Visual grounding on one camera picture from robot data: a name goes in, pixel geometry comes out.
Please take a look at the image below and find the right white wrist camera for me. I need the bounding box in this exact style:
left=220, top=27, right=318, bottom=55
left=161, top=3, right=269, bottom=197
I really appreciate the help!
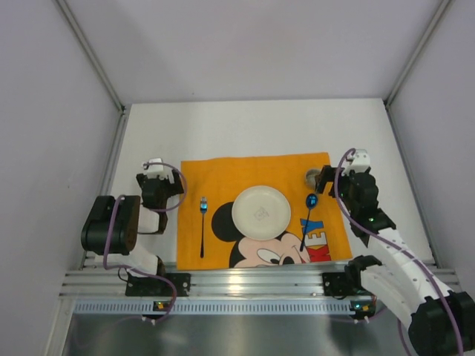
left=344, top=149, right=370, bottom=174

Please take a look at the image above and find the aluminium rail frame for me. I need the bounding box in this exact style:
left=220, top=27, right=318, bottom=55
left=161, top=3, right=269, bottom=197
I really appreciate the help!
left=45, top=99, right=462, bottom=355

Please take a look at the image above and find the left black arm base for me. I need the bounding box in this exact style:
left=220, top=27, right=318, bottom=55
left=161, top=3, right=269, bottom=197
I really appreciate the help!
left=125, top=273, right=191, bottom=297

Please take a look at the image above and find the blue metallic fork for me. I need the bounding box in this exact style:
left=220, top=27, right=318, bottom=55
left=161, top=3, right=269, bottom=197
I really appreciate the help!
left=200, top=197, right=208, bottom=258

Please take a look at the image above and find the cream round plate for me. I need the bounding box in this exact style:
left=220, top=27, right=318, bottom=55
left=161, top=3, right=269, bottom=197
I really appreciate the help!
left=232, top=185, right=292, bottom=241

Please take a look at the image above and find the blue metallic spoon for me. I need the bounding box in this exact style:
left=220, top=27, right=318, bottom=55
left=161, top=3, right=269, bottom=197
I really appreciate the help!
left=300, top=194, right=318, bottom=252

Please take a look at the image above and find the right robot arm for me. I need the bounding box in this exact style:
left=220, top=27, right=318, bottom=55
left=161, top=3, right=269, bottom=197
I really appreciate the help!
left=305, top=165, right=474, bottom=355

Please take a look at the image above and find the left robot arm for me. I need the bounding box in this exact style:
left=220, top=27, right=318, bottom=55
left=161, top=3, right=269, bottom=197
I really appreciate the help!
left=81, top=168, right=187, bottom=278

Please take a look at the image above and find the small grey cup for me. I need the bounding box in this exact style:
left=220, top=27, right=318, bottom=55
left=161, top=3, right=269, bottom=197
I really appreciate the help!
left=304, top=168, right=321, bottom=190

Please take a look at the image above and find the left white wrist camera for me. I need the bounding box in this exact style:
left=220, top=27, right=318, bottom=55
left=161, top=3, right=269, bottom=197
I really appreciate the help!
left=142, top=158, right=166, bottom=179

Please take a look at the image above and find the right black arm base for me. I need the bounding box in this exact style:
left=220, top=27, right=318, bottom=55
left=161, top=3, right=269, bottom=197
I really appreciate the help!
left=321, top=272, right=373, bottom=300

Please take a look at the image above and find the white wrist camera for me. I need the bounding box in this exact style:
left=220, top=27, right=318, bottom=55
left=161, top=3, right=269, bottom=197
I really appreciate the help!
left=344, top=149, right=370, bottom=174
left=142, top=158, right=166, bottom=179

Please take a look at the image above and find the orange Mickey placemat cloth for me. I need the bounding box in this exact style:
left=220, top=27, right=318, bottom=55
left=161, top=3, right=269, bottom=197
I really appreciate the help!
left=177, top=152, right=352, bottom=270

